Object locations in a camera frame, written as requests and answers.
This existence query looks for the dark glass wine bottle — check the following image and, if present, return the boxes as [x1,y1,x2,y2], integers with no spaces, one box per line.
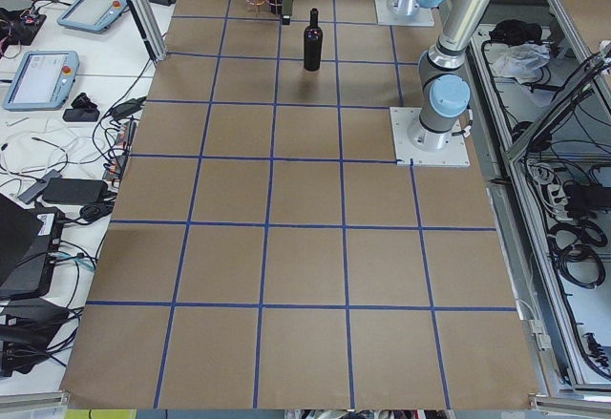
[303,8,324,72]

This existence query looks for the blue teach pendant far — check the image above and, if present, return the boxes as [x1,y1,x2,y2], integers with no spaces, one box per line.
[57,0,127,33]

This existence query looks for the blue teach pendant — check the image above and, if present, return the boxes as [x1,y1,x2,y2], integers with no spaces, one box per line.
[2,51,80,112]
[57,0,127,33]

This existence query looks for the blue teach pendant near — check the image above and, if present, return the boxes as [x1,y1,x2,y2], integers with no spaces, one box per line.
[2,51,80,112]

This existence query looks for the black laptop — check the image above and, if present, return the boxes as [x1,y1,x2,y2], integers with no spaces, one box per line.
[1,196,64,300]

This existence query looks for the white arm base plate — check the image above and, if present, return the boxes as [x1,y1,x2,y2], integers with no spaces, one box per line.
[374,0,434,28]
[390,107,470,168]

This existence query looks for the aluminium frame post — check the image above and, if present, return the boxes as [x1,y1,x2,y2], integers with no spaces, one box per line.
[126,0,167,64]

